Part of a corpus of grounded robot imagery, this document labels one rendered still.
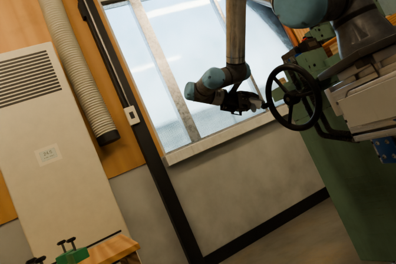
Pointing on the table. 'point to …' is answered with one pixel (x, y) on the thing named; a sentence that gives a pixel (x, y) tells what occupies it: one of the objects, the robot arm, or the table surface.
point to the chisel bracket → (322, 33)
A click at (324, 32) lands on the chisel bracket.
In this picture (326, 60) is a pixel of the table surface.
